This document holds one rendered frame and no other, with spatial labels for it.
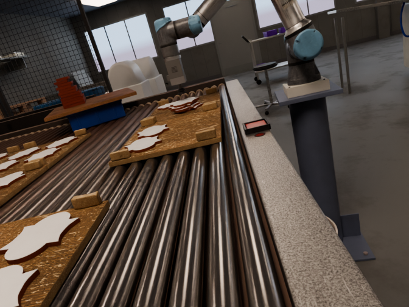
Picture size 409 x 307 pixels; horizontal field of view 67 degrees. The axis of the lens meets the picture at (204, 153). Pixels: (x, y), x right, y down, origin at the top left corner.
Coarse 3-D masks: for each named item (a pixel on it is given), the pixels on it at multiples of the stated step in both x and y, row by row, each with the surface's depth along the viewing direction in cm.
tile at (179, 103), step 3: (183, 99) 144; (186, 99) 142; (189, 99) 140; (192, 99) 138; (195, 99) 139; (177, 102) 141; (180, 102) 139; (183, 102) 136; (186, 102) 135; (189, 102) 135; (192, 102) 136; (171, 105) 140; (174, 105) 135; (177, 105) 134; (180, 105) 134; (183, 105) 134
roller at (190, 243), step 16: (192, 160) 83; (192, 176) 72; (192, 192) 63; (192, 208) 57; (192, 224) 52; (192, 240) 48; (192, 256) 45; (176, 272) 42; (192, 272) 42; (176, 288) 39; (192, 288) 39; (176, 304) 37; (192, 304) 37
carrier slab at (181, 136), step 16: (208, 112) 123; (144, 128) 126; (176, 128) 112; (192, 128) 106; (208, 128) 101; (128, 144) 107; (160, 144) 97; (176, 144) 93; (192, 144) 90; (208, 144) 90; (128, 160) 92
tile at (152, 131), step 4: (148, 128) 120; (152, 128) 118; (156, 128) 116; (160, 128) 114; (164, 128) 112; (168, 128) 112; (140, 132) 116; (144, 132) 114; (148, 132) 113; (152, 132) 111; (156, 132) 109; (160, 132) 109; (140, 136) 110; (144, 136) 110; (148, 136) 108; (152, 136) 108
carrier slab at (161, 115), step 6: (198, 96) 167; (204, 96) 161; (210, 96) 157; (216, 96) 153; (204, 102) 145; (156, 108) 164; (168, 108) 155; (198, 108) 135; (156, 114) 149; (162, 114) 145; (168, 114) 141; (174, 114) 138; (180, 114) 134; (186, 114) 131; (162, 120) 132
